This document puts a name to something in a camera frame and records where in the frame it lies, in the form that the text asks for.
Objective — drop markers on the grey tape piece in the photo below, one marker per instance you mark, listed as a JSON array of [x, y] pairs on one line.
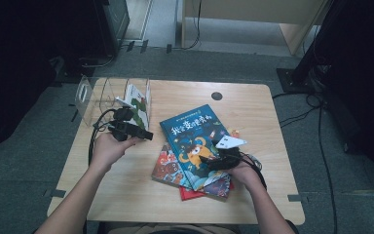
[[56, 193], [294, 198]]

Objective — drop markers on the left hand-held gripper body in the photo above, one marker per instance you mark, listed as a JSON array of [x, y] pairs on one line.
[[121, 128]]

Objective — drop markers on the person's beige trousers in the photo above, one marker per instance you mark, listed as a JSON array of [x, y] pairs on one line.
[[175, 229]]

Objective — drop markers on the black computer tower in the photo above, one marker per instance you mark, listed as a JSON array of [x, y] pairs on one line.
[[117, 19]]

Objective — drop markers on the red picture book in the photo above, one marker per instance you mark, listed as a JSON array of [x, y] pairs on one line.
[[188, 195]]

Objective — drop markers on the person's left hand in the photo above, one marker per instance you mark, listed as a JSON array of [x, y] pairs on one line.
[[107, 151]]

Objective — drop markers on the light blue animals picture book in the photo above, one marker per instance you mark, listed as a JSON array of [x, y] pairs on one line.
[[167, 169]]

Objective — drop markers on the light wooden cabinet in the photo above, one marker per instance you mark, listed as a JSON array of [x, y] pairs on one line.
[[240, 9]]

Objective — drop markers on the black tape piece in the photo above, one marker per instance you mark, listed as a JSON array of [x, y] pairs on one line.
[[130, 46], [144, 46], [169, 48]]

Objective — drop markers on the white caterpillar picture book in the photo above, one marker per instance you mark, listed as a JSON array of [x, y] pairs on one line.
[[138, 104]]

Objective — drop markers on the black tape strip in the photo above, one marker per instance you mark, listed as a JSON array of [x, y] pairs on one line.
[[74, 113]]

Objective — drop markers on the black stand base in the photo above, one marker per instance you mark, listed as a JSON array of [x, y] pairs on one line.
[[289, 79]]

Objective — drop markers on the clear acrylic book rack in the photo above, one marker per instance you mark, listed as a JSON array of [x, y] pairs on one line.
[[92, 100]]

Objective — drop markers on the black round table grommet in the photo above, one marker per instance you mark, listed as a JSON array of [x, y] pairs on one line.
[[216, 96]]

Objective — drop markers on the dark blue monster picture book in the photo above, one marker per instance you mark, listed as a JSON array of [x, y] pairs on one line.
[[188, 130]]

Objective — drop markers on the dark curtain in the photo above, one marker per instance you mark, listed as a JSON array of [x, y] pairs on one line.
[[363, 81], [0, 97]]

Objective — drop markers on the person's right hand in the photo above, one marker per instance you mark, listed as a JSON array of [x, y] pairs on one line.
[[248, 175]]

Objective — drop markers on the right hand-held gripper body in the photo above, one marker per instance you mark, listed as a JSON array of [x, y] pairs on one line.
[[227, 159]]

